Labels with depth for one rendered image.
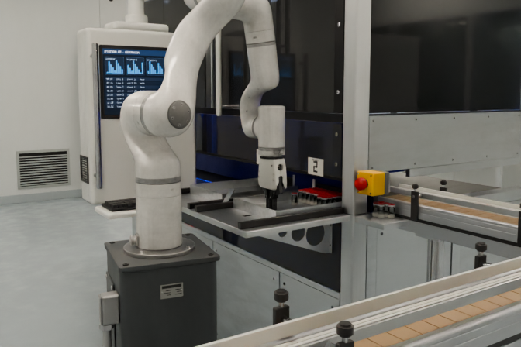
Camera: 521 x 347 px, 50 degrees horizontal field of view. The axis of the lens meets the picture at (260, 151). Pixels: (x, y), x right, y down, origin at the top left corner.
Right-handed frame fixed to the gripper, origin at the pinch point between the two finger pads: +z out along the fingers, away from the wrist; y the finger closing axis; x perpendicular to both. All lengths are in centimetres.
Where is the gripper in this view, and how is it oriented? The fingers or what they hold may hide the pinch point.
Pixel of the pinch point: (271, 204)
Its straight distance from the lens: 177.3
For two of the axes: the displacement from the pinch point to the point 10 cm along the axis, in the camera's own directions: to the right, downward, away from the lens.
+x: -8.4, 0.6, -5.4
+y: -5.5, -0.9, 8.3
